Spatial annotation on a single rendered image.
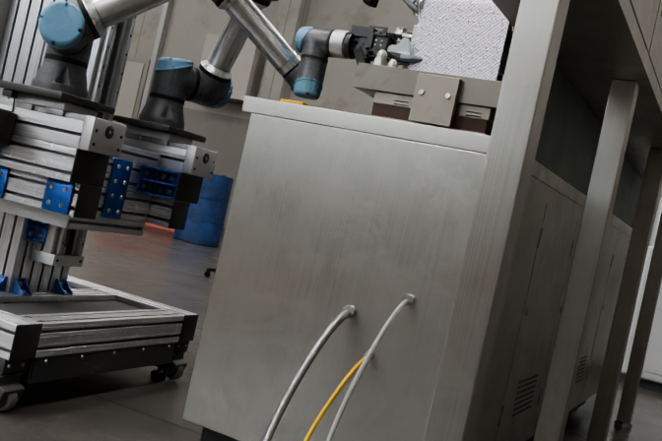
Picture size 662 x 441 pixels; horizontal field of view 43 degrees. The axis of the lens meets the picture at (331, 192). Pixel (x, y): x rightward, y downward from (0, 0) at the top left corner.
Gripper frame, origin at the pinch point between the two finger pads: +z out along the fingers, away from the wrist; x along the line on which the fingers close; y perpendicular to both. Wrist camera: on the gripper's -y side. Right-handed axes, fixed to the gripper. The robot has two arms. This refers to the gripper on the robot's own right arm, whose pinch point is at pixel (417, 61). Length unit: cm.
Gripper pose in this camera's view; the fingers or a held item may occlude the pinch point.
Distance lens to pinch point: 218.1
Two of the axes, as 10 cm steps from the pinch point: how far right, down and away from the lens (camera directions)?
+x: 4.3, 1.1, 9.0
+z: 8.8, 1.9, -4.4
